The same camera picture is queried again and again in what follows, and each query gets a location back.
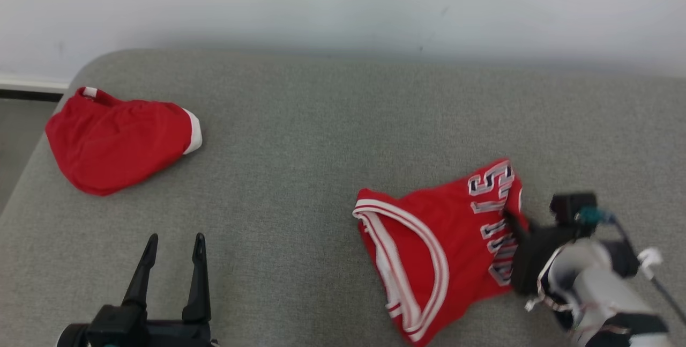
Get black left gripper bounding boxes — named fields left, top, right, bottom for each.
left=85, top=232, right=216, bottom=347

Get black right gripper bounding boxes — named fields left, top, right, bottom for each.
left=501, top=205, right=578, bottom=297

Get red white basketball jersey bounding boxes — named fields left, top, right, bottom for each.
left=352, top=158, right=532, bottom=347

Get red white basketball shorts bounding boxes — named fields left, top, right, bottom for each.
left=44, top=86, right=204, bottom=197

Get grey fabric sofa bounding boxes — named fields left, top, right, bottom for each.
left=0, top=48, right=686, bottom=347

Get black white baseboard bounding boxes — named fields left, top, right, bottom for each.
left=0, top=73, right=71, bottom=103

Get right cable with teal plug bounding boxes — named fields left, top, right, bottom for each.
left=575, top=206, right=686, bottom=322

